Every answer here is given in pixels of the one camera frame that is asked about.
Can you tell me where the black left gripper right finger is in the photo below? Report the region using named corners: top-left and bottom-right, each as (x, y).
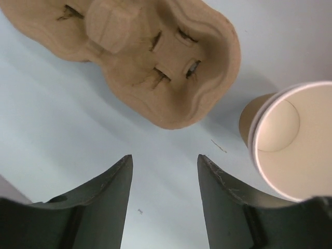
top-left (197, 155), bottom-right (331, 248)

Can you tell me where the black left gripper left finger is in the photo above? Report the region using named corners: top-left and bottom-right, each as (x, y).
top-left (1, 155), bottom-right (133, 248)

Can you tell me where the stack of brown paper cups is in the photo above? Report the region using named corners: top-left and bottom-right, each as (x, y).
top-left (239, 81), bottom-right (331, 202)

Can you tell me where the brown pulp cup carrier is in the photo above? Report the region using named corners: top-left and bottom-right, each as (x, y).
top-left (1, 1), bottom-right (241, 129)

